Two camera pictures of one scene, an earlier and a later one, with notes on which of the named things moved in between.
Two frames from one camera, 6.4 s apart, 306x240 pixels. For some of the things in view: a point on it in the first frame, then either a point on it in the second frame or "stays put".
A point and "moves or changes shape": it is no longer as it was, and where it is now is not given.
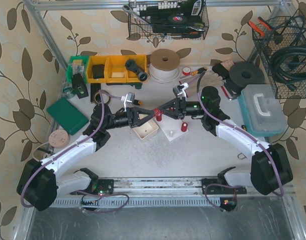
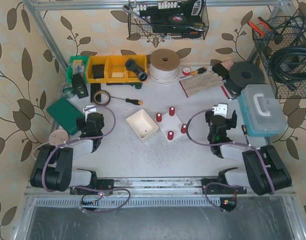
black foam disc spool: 243,75 stays put
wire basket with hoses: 286,45 stays put
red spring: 158,113 -> 170,135
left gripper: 132,117 -> 80,124
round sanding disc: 58,138 stays put
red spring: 184,127 stays put
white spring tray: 146,131 stays put
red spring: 159,117 stays put
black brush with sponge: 223,69 stays put
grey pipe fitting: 131,66 stays put
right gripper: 181,109 -> 233,120
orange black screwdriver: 137,102 moves or changes shape
